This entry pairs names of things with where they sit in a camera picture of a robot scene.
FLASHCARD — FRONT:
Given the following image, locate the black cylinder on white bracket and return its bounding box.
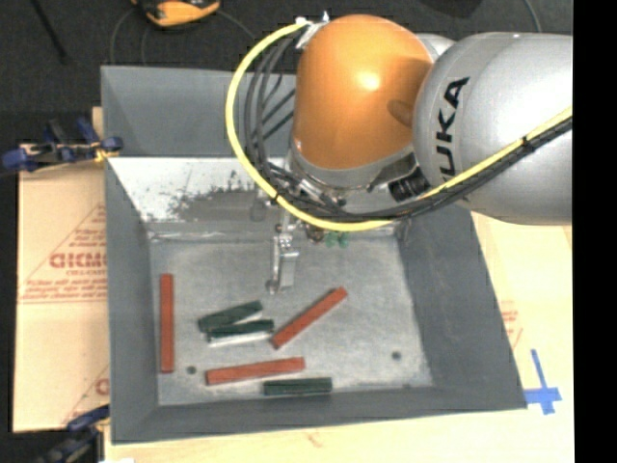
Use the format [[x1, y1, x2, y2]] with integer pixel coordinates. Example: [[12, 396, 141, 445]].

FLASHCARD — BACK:
[[387, 165, 431, 204]]

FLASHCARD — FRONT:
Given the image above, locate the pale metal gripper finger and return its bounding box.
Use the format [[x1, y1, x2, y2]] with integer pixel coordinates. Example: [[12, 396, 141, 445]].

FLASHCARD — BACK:
[[265, 236, 283, 295], [280, 238, 301, 290]]

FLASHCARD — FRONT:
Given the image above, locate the brown cardboard board red print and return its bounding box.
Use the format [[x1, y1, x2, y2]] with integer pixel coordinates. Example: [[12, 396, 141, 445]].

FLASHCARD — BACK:
[[11, 105, 114, 434]]

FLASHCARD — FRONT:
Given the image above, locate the red-brown flat block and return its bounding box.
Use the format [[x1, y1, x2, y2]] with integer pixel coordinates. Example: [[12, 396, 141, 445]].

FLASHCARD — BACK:
[[269, 286, 350, 351], [158, 272, 176, 374], [203, 355, 308, 387]]

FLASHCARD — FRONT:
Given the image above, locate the dark green flat block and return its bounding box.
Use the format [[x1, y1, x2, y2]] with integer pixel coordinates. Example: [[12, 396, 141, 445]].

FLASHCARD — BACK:
[[205, 318, 277, 348], [261, 376, 335, 397], [197, 299, 265, 334]]

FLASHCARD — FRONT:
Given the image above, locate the grey metal bin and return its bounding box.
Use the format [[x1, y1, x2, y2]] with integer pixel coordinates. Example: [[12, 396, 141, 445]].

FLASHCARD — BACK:
[[99, 65, 528, 444]]

